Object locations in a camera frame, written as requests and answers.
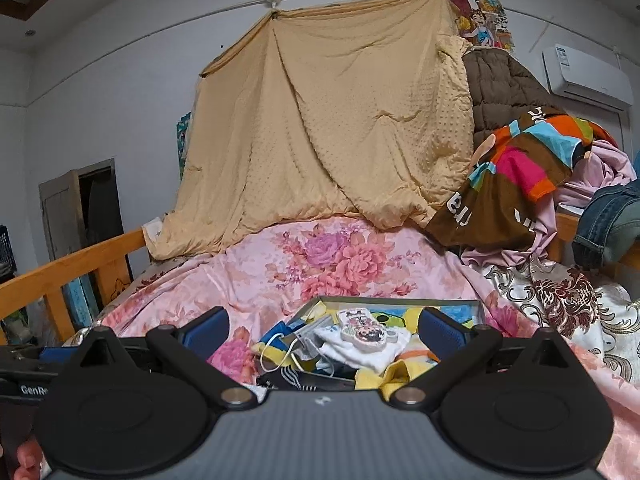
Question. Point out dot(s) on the white brown ornate cloth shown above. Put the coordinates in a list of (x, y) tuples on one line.
[(560, 290)]

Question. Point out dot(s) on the black plastic crate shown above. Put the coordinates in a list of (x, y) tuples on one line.
[(6, 250)]

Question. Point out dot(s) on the cartoon wall poster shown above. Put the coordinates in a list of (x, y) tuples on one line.
[(487, 25)]

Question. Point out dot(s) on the beige dotted blanket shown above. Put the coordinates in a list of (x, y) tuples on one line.
[(325, 135)]

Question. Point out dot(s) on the pink floral bedsheet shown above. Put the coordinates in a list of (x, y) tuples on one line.
[(325, 260)]

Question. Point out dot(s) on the yellow cloth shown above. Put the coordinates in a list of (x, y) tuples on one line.
[(375, 377)]

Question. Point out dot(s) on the blue jeans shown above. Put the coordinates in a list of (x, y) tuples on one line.
[(595, 232)]

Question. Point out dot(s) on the colourful cartoon print box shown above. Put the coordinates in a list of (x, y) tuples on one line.
[(400, 316)]

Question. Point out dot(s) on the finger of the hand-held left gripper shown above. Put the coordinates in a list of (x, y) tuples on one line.
[(55, 354)]

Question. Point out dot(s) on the white air conditioner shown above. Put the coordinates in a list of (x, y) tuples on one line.
[(585, 77)]

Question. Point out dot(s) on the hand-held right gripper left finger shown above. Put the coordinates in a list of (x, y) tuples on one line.
[(210, 331)]

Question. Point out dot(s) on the recessed ceiling light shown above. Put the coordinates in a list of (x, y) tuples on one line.
[(31, 32)]

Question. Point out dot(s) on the black white striped sock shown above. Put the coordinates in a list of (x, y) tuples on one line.
[(290, 380)]

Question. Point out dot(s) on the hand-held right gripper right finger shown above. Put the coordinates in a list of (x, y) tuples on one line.
[(440, 331)]

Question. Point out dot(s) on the white cartoon decorated case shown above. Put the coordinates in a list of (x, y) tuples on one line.
[(360, 327)]

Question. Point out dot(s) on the brown multicolour striped garment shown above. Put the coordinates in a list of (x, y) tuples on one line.
[(500, 200)]

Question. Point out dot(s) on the person's left hand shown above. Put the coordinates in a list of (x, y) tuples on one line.
[(27, 457)]

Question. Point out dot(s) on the blue wall poster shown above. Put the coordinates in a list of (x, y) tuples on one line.
[(182, 145)]

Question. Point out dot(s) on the lilac cloth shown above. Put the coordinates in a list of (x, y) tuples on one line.
[(600, 170)]

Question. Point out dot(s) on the brown quilted jacket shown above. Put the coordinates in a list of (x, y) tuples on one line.
[(500, 90)]

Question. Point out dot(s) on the light blue board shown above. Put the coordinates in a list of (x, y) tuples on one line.
[(80, 305)]

